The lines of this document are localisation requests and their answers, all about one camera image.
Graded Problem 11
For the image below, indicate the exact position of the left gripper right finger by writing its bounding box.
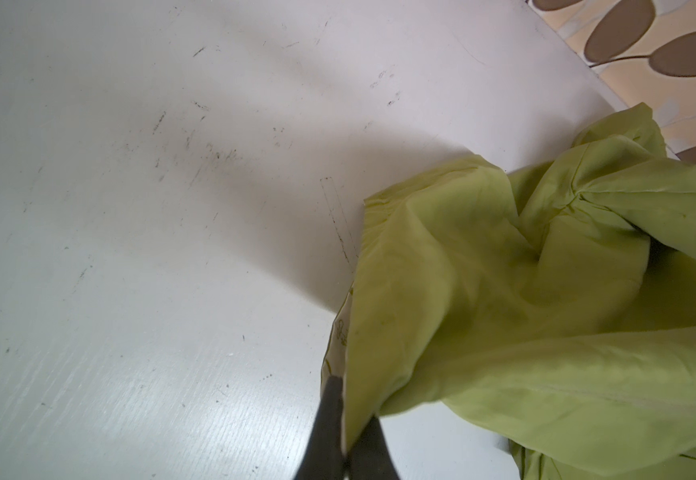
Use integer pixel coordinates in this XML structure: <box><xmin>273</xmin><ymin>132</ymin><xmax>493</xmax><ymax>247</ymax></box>
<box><xmin>346</xmin><ymin>416</ymin><xmax>400</xmax><ymax>480</ymax></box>

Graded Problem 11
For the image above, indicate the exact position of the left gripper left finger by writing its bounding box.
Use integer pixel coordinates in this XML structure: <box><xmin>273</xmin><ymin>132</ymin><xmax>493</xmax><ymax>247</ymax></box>
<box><xmin>294</xmin><ymin>376</ymin><xmax>345</xmax><ymax>480</ymax></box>

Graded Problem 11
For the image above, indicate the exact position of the green zip-up hooded jacket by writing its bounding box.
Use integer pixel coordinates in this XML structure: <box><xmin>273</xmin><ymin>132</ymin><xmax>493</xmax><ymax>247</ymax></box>
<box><xmin>342</xmin><ymin>104</ymin><xmax>696</xmax><ymax>479</ymax></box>

